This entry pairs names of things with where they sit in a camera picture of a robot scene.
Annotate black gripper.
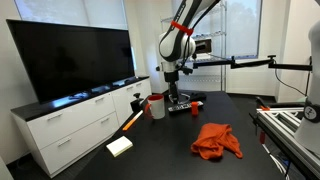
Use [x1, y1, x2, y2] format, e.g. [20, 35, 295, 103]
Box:
[163, 70, 181, 104]

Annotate black remote control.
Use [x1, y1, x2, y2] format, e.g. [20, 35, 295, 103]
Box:
[167, 100, 204, 113]

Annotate white mug red interior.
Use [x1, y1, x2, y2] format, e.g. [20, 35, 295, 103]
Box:
[143, 93, 166, 120]

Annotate flat black object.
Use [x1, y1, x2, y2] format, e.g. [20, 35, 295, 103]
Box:
[189, 91, 208, 102]

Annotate orange block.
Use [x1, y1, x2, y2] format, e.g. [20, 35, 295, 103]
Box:
[190, 101, 200, 117]

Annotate long thin marker stick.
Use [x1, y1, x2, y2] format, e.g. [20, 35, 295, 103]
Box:
[122, 109, 144, 132]

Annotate brown cardboard box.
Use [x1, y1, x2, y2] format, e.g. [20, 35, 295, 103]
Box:
[194, 38, 213, 54]

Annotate orange cloth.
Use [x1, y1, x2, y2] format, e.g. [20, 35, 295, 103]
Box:
[190, 122, 244, 160]

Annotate pale sticky note pad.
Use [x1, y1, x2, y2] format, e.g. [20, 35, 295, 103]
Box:
[105, 135, 134, 158]

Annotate window with white blind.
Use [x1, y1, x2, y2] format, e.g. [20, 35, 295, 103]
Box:
[14, 0, 129, 31]
[173, 0, 264, 60]

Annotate orange black clamp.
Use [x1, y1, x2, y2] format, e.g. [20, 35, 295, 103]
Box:
[255, 95, 272, 112]

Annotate white drawer cabinet black top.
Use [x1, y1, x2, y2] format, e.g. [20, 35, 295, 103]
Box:
[10, 75, 153, 178]

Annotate large black television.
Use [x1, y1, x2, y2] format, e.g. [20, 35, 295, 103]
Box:
[6, 19, 136, 104]

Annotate black table clamp mount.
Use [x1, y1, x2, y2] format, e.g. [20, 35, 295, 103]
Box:
[129, 92, 145, 113]

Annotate black stereo camera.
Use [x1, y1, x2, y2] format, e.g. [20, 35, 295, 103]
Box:
[193, 44, 207, 55]

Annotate red cable strap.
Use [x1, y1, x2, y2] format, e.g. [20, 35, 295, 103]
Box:
[169, 20, 195, 37]

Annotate metal wire shelf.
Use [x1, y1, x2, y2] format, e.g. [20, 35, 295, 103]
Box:
[160, 0, 228, 95]

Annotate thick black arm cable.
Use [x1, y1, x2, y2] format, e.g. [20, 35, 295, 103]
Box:
[179, 0, 222, 73]

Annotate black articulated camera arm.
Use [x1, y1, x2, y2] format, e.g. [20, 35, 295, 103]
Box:
[192, 54, 313, 72]

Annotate thin black cable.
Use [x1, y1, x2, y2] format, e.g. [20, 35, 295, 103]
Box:
[274, 66, 312, 98]

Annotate aluminium profile frame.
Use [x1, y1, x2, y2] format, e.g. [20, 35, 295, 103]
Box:
[249, 105, 320, 180]

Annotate white cable bundle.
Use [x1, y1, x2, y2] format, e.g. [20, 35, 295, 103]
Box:
[260, 143, 288, 175]

